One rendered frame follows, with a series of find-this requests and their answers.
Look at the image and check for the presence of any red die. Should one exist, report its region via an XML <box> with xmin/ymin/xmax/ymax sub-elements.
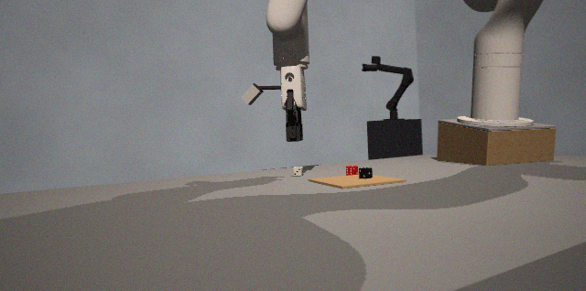
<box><xmin>346</xmin><ymin>166</ymin><xmax>358</xmax><ymax>176</ymax></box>

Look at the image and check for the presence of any white die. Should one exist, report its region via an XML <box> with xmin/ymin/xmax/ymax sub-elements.
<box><xmin>293</xmin><ymin>167</ymin><xmax>303</xmax><ymax>176</ymax></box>

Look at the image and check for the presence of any tan mat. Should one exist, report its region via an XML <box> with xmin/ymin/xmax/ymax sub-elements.
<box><xmin>308</xmin><ymin>175</ymin><xmax>407</xmax><ymax>189</ymax></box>

